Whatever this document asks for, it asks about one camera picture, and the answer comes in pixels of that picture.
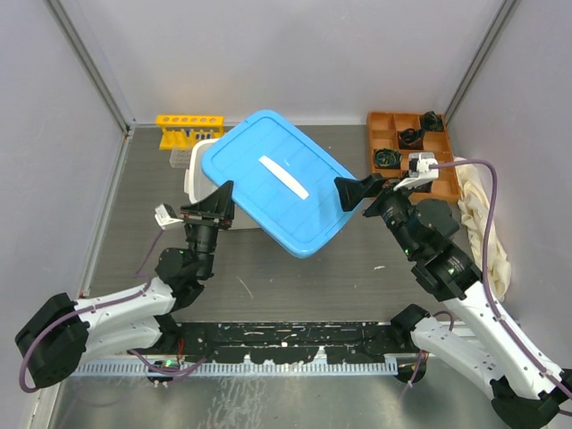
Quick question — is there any cream cloth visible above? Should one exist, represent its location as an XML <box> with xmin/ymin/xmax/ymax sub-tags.
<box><xmin>455</xmin><ymin>164</ymin><xmax>512</xmax><ymax>302</ymax></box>

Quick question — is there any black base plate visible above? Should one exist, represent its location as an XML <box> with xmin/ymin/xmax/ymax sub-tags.
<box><xmin>127</xmin><ymin>320</ymin><xmax>446</xmax><ymax>366</ymax></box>

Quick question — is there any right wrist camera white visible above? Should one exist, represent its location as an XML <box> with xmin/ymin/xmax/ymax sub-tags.
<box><xmin>393</xmin><ymin>152</ymin><xmax>439</xmax><ymax>190</ymax></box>

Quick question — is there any white plastic bin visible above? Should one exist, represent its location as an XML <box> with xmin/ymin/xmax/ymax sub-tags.
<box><xmin>184</xmin><ymin>139</ymin><xmax>260</xmax><ymax>230</ymax></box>

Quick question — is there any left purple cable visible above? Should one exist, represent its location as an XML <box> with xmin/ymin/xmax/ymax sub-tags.
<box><xmin>18</xmin><ymin>230</ymin><xmax>209</xmax><ymax>394</ymax></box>

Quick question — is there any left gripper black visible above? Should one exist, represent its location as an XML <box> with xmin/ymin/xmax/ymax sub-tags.
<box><xmin>179</xmin><ymin>181</ymin><xmax>235</xmax><ymax>278</ymax></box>

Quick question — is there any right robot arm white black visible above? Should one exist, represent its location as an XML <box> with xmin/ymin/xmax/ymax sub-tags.
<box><xmin>334</xmin><ymin>174</ymin><xmax>571</xmax><ymax>428</ymax></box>

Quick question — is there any white slotted cable duct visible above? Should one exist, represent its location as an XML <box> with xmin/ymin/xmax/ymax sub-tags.
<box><xmin>72</xmin><ymin>357</ymin><xmax>398</xmax><ymax>377</ymax></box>

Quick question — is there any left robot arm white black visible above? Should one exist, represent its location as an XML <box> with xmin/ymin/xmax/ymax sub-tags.
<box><xmin>15</xmin><ymin>181</ymin><xmax>235</xmax><ymax>393</ymax></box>

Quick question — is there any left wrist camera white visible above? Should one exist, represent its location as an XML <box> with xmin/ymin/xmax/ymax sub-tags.
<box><xmin>154</xmin><ymin>204</ymin><xmax>184</xmax><ymax>231</ymax></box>

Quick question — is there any orange compartment tray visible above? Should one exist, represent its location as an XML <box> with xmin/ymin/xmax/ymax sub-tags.
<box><xmin>366</xmin><ymin>111</ymin><xmax>453</xmax><ymax>181</ymax></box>

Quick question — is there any yellow test tube rack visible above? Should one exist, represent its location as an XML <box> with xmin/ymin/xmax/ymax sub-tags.
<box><xmin>156</xmin><ymin>114</ymin><xmax>224</xmax><ymax>150</ymax></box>

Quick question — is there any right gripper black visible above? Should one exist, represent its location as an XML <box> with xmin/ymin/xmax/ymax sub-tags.
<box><xmin>334</xmin><ymin>171</ymin><xmax>421</xmax><ymax>258</ymax></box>

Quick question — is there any blue plastic tray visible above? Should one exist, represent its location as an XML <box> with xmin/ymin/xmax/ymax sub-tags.
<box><xmin>201</xmin><ymin>110</ymin><xmax>353</xmax><ymax>258</ymax></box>

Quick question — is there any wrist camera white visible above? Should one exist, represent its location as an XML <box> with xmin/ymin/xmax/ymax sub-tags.
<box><xmin>154</xmin><ymin>204</ymin><xmax>184</xmax><ymax>231</ymax></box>
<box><xmin>393</xmin><ymin>152</ymin><xmax>439</xmax><ymax>190</ymax></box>

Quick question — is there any clear acrylic tube rack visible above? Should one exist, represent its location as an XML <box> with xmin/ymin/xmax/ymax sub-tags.
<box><xmin>169</xmin><ymin>148</ymin><xmax>192</xmax><ymax>169</ymax></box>

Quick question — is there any black cable bundle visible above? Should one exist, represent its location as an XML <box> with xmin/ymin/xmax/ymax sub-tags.
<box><xmin>397</xmin><ymin>127</ymin><xmax>425</xmax><ymax>149</ymax></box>
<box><xmin>374</xmin><ymin>149</ymin><xmax>403</xmax><ymax>171</ymax></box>
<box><xmin>422</xmin><ymin>110</ymin><xmax>446</xmax><ymax>133</ymax></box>

